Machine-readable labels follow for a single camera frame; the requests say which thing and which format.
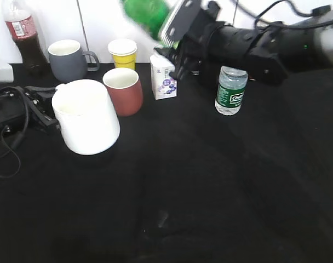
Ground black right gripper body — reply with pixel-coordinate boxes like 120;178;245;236
154;1;224;88

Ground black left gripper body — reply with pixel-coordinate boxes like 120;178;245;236
0;86;59;133

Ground green soda bottle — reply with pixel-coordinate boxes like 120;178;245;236
120;0;181;47

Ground white mug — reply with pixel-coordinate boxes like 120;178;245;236
51;79;120;155

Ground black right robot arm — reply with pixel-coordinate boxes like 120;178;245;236
157;1;333;85

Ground yellow paper cup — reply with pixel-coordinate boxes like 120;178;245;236
108;38;137;70

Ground cola bottle red label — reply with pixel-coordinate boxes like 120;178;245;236
2;1;48;76

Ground white blueberry milk carton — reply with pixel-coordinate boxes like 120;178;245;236
150;51;177;100

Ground grey mug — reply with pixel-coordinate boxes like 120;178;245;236
47;39;100;83

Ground clear water bottle green label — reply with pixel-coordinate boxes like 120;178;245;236
215;66;248;116

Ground red mug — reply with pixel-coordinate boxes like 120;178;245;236
102;67;143;117

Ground black cable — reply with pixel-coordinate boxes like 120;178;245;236
0;86;29;179

